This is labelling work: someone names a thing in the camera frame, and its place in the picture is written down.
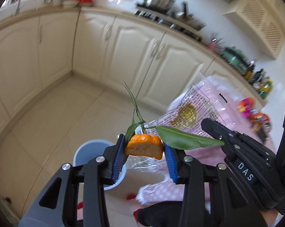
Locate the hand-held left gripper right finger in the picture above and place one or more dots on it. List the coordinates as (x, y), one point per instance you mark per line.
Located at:
(170, 164)

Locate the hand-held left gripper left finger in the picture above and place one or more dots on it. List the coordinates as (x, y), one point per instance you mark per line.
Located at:
(117, 160)

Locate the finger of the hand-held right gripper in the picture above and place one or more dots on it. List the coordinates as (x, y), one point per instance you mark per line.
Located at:
(211, 126)
(228, 147)

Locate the clear printed plastic packet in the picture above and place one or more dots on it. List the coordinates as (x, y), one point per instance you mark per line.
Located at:
(192, 104)

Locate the blue trash bin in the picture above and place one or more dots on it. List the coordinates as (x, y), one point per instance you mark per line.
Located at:
(90, 149)

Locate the orange peel with leaves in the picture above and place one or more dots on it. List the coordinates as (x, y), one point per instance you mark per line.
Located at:
(144, 144)

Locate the crushed orange can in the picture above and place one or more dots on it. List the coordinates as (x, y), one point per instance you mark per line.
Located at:
(256, 119)

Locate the magenta foil wrapper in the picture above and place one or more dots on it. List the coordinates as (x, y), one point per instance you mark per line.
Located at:
(245, 105)

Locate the person's right forearm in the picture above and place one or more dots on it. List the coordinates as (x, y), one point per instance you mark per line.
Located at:
(271, 220)

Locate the pink checked tablecloth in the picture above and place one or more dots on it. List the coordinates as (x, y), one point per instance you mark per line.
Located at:
(154, 192)

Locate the red slipper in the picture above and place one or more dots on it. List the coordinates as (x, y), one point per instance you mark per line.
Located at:
(136, 214)
(131, 196)

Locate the person's dark trouser leg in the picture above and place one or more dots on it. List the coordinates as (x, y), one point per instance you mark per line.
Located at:
(161, 215)

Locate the green plastic bottle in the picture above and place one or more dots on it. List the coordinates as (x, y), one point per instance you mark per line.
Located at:
(265, 88)

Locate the dark glass bottle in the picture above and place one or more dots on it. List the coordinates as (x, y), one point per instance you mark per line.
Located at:
(256, 76)

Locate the green electric cooker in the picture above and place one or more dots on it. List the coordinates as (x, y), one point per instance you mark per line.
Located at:
(234, 58)

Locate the pink utensil holder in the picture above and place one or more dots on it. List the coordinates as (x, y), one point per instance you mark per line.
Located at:
(213, 45)

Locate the steel wok with lid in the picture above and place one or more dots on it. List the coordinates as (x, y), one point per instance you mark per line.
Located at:
(189, 19)

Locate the black glass gas stove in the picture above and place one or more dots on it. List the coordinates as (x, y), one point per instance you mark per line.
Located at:
(166, 20)

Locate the wide cream lattice door cabinet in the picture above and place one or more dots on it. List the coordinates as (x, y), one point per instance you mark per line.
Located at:
(258, 19)

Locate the white bowl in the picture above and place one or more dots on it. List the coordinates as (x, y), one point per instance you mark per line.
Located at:
(69, 3)

